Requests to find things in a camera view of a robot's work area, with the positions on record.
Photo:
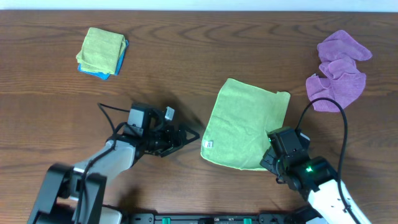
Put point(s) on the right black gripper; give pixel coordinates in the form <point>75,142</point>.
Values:
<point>267,162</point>

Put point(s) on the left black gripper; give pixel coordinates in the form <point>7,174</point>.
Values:
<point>172,144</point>

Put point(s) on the green cloth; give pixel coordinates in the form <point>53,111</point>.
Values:
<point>236,134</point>
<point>100,51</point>

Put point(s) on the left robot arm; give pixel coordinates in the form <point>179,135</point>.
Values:
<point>75,194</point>

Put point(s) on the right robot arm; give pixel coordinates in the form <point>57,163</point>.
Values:
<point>314,179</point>

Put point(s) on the folded blue cloth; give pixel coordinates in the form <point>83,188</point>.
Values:
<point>105,76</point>

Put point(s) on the crumpled purple cloth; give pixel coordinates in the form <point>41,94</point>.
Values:
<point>342,81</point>

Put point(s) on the folded green cloth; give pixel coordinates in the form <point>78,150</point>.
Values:
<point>100,51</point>

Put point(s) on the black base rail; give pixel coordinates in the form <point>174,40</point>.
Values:
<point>264,218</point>

